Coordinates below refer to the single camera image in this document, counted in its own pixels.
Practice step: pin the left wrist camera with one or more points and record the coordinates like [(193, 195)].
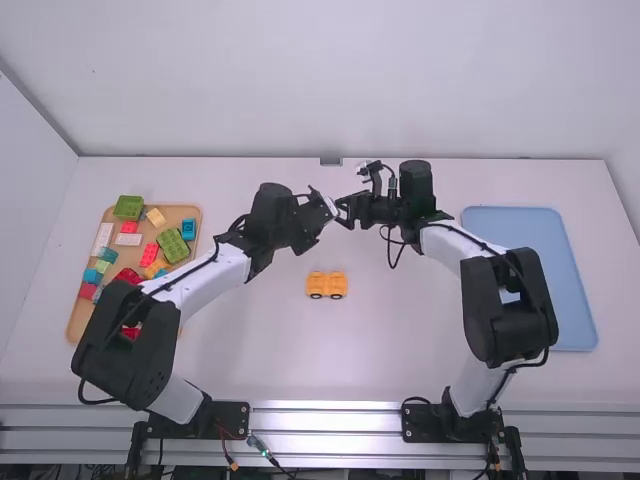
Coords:
[(328, 207)]

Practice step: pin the pink toy brick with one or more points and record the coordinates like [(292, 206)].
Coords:
[(149, 255), (89, 291)]

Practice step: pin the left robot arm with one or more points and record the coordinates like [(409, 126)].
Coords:
[(200, 280)]

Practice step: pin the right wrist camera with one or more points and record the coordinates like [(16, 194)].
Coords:
[(371, 172)]

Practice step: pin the pale yellow toy brick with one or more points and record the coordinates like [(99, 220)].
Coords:
[(156, 217)]

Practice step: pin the silver rails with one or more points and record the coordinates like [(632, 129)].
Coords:
[(325, 420)]

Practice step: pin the tan tray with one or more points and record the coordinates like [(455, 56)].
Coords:
[(175, 211)]

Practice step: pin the blue toy brick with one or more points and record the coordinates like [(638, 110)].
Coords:
[(189, 229), (92, 276)]

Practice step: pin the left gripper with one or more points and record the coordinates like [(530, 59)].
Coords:
[(305, 225)]

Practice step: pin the blue mat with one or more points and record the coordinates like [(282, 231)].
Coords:
[(530, 235)]

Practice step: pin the white toy brick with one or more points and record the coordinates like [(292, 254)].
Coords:
[(129, 240), (102, 239)]

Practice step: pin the red toy brick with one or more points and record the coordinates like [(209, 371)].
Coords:
[(131, 332), (127, 276), (129, 227)]

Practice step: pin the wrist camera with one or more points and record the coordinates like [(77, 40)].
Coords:
[(371, 172), (328, 207)]

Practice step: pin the yellow toy car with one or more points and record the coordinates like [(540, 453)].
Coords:
[(320, 284)]

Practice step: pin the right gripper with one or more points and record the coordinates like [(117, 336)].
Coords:
[(382, 211)]

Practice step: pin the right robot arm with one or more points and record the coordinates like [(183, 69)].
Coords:
[(450, 240)]

